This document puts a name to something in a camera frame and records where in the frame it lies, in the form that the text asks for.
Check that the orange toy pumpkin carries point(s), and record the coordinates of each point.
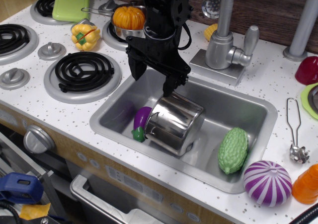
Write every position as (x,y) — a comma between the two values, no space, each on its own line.
(129,18)

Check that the silver stove knob left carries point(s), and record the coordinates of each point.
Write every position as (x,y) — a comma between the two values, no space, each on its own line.
(14,78)

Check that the silver toy faucet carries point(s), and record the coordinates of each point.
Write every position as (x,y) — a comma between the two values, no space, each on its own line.
(222,61)

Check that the yellow toy corn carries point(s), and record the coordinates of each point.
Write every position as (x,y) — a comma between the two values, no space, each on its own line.
(208,32)

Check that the back right coil burner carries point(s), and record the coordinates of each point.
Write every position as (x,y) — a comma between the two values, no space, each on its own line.
(111,39)

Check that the grey metal pole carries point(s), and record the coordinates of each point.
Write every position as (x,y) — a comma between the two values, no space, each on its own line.
(297,50)

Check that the silver oven knob front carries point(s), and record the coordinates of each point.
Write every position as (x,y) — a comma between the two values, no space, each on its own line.
(37,141)

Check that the yellow toy bell pepper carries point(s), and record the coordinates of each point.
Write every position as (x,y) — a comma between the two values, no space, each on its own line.
(85,36)

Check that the back left coil burner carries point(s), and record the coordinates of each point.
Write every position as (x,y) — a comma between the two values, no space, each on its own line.
(42,12)

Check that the left black coil burner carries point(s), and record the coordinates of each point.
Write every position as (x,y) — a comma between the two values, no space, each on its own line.
(16,42)

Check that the silver stove knob back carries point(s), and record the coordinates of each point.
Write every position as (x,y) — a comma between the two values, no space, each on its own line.
(108,8)

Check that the clear slotted spoon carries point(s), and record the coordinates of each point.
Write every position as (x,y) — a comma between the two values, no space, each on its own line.
(211,8)

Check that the blue clamp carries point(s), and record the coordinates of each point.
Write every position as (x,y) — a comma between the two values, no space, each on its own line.
(21,188)

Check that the silver stove knob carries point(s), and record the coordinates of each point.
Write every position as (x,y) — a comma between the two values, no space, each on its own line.
(51,51)
(108,8)
(14,78)

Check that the small steel saucepan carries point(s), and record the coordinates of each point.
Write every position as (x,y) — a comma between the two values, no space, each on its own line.
(122,33)

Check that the front black coil burner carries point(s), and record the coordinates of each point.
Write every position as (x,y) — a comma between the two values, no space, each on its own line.
(82,77)

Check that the orange toy carrot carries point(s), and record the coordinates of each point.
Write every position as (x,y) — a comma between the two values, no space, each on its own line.
(305,188)

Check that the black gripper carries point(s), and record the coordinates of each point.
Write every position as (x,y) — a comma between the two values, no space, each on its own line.
(161,55)

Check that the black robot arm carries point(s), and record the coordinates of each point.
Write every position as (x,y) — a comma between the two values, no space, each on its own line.
(166,17)

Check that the green toy bitter gourd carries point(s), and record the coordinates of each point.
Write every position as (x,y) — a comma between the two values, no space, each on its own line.
(233,151)

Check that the green plate with lid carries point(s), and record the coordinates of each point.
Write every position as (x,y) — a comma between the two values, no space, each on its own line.
(309,99)

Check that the stainless steel sink basin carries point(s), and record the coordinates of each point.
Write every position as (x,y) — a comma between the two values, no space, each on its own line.
(224,109)

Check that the metal pasta server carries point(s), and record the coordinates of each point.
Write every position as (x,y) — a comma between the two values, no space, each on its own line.
(296,153)

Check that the purple toy eggplant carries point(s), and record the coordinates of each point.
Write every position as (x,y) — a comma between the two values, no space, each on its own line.
(139,124)

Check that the black coil burner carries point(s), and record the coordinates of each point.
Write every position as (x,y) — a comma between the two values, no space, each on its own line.
(82,77)
(16,42)

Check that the green cutting board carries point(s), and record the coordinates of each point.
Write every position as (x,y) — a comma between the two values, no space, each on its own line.
(70,10)

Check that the purple striped toy onion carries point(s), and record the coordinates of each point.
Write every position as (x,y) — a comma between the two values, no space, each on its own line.
(267,183)

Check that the silver stove knob centre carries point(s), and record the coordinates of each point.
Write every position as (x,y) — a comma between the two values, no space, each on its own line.
(51,51)

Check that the silver oven door handle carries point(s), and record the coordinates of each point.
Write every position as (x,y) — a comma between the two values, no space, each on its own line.
(109,204)

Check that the red toy pepper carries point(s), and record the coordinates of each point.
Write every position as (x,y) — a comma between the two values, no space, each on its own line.
(307,72)

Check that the shiny steel pot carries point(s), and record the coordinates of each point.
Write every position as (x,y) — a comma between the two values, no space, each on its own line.
(174,123)

